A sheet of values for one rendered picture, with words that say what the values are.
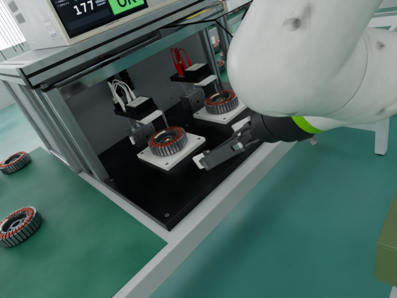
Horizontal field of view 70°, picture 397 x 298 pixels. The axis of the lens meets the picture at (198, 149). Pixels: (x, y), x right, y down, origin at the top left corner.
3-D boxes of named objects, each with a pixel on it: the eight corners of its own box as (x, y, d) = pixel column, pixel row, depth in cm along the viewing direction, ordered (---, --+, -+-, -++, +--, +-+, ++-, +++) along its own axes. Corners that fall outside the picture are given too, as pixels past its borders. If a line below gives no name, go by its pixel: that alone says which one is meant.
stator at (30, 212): (49, 210, 79) (41, 200, 77) (32, 242, 70) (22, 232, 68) (13, 220, 80) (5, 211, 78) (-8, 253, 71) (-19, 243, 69)
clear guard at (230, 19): (288, 10, 82) (285, -12, 78) (237, 41, 70) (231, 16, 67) (209, 22, 105) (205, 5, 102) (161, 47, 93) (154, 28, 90)
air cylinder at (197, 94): (206, 101, 105) (202, 87, 102) (192, 110, 102) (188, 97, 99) (197, 100, 109) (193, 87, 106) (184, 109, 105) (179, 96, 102)
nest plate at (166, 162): (205, 140, 82) (204, 136, 81) (168, 171, 75) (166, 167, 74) (174, 131, 92) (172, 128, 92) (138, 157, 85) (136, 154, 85)
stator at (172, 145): (195, 139, 81) (191, 128, 80) (167, 161, 76) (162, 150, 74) (172, 132, 89) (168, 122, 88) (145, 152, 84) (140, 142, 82)
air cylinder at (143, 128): (158, 135, 94) (151, 121, 91) (140, 148, 90) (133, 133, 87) (149, 132, 97) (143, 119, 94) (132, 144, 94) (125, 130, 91)
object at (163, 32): (176, 33, 94) (172, 20, 91) (162, 40, 91) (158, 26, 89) (168, 34, 97) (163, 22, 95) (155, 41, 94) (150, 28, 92)
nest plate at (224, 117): (254, 101, 93) (253, 98, 93) (225, 124, 86) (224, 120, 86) (221, 97, 104) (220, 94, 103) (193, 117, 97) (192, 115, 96)
